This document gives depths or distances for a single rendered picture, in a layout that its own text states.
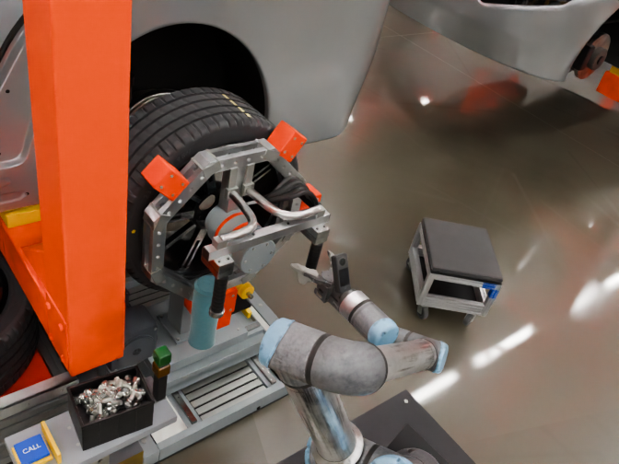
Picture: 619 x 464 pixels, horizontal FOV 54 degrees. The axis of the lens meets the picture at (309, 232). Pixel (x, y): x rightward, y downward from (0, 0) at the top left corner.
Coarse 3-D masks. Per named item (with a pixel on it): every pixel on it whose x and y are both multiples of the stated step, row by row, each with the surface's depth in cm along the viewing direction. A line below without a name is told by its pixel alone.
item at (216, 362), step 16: (240, 320) 256; (256, 320) 255; (256, 336) 251; (224, 352) 241; (240, 352) 241; (256, 352) 249; (144, 368) 229; (192, 368) 232; (208, 368) 234; (224, 368) 241; (176, 384) 226
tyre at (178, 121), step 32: (192, 96) 182; (224, 96) 188; (160, 128) 173; (192, 128) 171; (224, 128) 174; (256, 128) 182; (128, 160) 173; (128, 192) 169; (128, 224) 173; (128, 256) 181; (160, 288) 198
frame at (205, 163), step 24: (240, 144) 178; (264, 144) 181; (192, 168) 170; (216, 168) 170; (288, 168) 190; (192, 192) 170; (144, 216) 172; (168, 216) 169; (144, 240) 176; (288, 240) 212; (144, 264) 181; (168, 288) 188; (192, 288) 195
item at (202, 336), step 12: (204, 276) 187; (204, 288) 183; (204, 300) 183; (192, 312) 190; (204, 312) 186; (192, 324) 192; (204, 324) 189; (216, 324) 194; (192, 336) 195; (204, 336) 193; (204, 348) 197
